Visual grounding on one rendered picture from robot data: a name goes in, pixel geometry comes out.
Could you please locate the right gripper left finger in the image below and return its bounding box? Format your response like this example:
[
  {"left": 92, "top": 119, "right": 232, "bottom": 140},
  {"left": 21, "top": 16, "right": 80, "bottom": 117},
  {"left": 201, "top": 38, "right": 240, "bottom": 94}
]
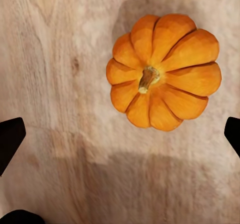
[{"left": 0, "top": 117, "right": 26, "bottom": 177}]

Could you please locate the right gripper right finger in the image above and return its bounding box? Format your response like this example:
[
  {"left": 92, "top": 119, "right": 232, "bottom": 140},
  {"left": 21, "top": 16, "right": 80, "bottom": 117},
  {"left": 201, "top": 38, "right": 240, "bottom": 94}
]
[{"left": 224, "top": 117, "right": 240, "bottom": 157}]

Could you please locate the pumpkin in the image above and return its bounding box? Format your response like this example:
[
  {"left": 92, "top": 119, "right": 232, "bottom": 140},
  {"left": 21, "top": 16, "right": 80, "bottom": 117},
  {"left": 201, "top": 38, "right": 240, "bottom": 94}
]
[{"left": 106, "top": 13, "right": 222, "bottom": 132}]

